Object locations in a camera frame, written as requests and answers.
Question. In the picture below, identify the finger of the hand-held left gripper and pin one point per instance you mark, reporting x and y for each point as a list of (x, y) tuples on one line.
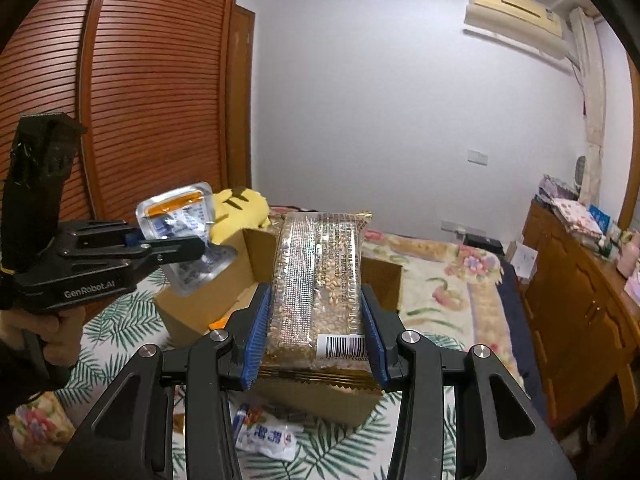
[(175, 250), (222, 254)]

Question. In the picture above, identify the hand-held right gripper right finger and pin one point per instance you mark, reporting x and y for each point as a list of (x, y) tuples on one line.
[(375, 340)]

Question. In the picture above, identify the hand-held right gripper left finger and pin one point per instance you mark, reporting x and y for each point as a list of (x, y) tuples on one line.
[(255, 340)]

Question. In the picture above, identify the clear orange top snack packet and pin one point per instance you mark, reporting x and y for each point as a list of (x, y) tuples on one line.
[(182, 230)]

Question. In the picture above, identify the brown cardboard box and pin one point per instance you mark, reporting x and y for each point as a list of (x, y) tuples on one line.
[(250, 280)]

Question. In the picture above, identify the clear grain bar packet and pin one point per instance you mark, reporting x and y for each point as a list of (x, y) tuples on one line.
[(317, 290)]

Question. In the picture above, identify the person's left hand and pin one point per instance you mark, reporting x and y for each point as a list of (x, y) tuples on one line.
[(57, 340)]

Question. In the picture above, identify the yellow plush toy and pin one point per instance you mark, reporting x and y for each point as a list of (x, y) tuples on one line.
[(240, 212)]

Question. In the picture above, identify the green leaf print cloth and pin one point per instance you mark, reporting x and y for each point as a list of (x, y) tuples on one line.
[(125, 320)]

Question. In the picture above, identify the floral blanket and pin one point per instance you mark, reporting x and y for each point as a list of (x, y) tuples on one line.
[(450, 285)]

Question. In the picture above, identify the blue white snack packet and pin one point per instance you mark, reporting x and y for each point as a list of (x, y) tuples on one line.
[(267, 435)]

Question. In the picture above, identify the dark blue cloth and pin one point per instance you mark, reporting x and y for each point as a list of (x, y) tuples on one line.
[(515, 320)]

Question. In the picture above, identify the wooden slatted wardrobe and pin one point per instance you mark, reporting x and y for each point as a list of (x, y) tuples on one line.
[(150, 110)]

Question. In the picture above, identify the black box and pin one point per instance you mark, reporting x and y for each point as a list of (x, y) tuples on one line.
[(482, 243)]

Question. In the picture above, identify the white paper box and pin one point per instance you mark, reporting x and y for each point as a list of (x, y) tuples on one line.
[(523, 261)]

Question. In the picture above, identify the wooden side cabinet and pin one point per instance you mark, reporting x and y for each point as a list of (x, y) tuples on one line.
[(580, 320)]

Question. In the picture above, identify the folded purple cloth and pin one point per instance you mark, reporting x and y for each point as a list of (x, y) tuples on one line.
[(552, 185)]

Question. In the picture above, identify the folded floral cloth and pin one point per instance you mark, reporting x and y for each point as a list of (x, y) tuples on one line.
[(575, 210)]

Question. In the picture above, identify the blue box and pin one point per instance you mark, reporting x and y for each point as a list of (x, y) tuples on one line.
[(600, 217)]

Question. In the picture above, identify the small white fan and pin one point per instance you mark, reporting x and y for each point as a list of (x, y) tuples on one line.
[(580, 175)]

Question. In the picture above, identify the pink bottle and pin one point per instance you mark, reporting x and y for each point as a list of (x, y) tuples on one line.
[(630, 255)]

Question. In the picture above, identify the cream curtain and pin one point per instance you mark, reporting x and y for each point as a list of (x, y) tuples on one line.
[(592, 110)]

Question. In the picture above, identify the white wall socket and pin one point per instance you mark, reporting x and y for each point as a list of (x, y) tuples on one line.
[(462, 226)]

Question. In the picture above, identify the white wall switch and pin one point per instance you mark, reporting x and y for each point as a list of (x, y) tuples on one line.
[(477, 156)]

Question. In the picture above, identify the wall air conditioner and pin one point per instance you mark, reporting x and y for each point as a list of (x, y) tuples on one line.
[(515, 15)]

